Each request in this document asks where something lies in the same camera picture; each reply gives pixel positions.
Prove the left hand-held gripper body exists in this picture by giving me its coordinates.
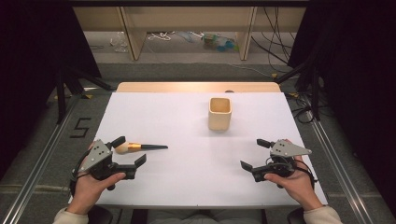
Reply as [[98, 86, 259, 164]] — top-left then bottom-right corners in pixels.
[[78, 138, 138, 181]]

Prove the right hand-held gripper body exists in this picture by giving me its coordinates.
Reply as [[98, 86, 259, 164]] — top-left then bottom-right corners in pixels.
[[252, 138, 313, 183]]

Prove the makeup brush with gold ferrule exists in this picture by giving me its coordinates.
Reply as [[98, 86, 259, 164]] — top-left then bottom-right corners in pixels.
[[115, 141, 169, 155]]

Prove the cream square ceramic cup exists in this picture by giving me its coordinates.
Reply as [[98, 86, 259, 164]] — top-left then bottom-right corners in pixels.
[[207, 97, 233, 132]]

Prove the person's left hand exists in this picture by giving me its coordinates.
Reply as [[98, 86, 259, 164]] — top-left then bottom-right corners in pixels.
[[66, 172, 127, 216]]

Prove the person's right hand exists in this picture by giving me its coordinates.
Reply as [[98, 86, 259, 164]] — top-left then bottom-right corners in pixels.
[[263, 155, 325, 213]]

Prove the black metal stand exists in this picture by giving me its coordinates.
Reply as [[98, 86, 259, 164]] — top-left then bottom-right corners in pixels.
[[55, 62, 114, 125], [274, 55, 322, 121]]

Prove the black curtain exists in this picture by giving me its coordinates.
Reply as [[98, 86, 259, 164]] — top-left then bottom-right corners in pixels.
[[288, 0, 396, 216], [0, 0, 103, 181]]

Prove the blue plastic toy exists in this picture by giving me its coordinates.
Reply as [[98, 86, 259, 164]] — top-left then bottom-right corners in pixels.
[[216, 39, 239, 53]]

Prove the green toy packet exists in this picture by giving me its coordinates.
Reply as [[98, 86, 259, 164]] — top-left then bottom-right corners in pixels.
[[202, 33, 219, 49]]

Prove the clear plastic bag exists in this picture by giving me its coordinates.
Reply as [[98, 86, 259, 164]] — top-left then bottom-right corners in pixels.
[[177, 31, 205, 44]]

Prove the left hand-held gripper black cable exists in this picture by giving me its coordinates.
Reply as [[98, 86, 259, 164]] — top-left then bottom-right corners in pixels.
[[69, 148, 92, 198]]

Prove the hand-held gripper black cable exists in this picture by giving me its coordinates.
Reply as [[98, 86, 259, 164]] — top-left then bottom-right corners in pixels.
[[69, 148, 92, 198], [294, 159, 318, 190]]

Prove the right hand-held gripper black cable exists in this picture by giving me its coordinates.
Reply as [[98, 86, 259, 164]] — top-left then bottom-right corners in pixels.
[[294, 159, 318, 190]]

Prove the coiled black cable bundle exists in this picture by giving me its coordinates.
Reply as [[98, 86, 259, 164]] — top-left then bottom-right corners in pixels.
[[285, 92, 316, 124]]

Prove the metal floor rail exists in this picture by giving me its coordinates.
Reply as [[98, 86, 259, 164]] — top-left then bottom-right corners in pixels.
[[306, 110, 372, 224], [0, 92, 82, 224]]

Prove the thin white floor cable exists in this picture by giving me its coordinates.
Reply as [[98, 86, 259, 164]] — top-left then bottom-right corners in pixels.
[[226, 63, 278, 79]]

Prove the black floor cable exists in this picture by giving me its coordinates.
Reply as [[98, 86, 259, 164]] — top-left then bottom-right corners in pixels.
[[250, 35, 291, 67]]

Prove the light wooden desk frame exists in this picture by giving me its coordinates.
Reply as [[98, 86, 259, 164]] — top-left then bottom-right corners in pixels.
[[73, 6, 307, 62]]

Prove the white rope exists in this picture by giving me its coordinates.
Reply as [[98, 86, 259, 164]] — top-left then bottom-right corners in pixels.
[[147, 31, 176, 42]]

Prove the black hanging cable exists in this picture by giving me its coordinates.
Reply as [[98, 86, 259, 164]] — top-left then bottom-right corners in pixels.
[[262, 7, 295, 50]]

